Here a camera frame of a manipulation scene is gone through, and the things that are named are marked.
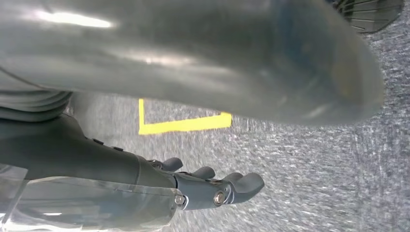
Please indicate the black robot foot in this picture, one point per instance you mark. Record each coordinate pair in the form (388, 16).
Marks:
(368, 14)

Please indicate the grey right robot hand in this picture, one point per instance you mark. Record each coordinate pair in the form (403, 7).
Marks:
(192, 48)

